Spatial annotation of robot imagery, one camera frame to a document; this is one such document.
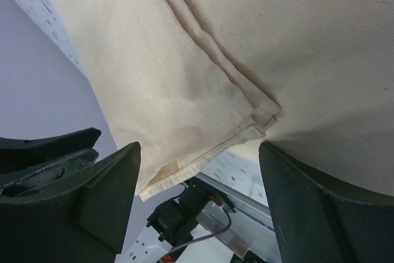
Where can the beige cloth mat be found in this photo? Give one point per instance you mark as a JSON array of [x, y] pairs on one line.
[[189, 79]]

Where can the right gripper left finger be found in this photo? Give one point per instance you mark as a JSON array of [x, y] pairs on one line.
[[80, 217]]

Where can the aluminium rail frame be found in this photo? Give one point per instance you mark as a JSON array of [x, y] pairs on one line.
[[252, 222]]

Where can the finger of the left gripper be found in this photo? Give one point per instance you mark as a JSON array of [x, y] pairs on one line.
[[32, 177], [19, 154]]

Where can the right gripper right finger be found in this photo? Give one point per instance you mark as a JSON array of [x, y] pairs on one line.
[[320, 218]]

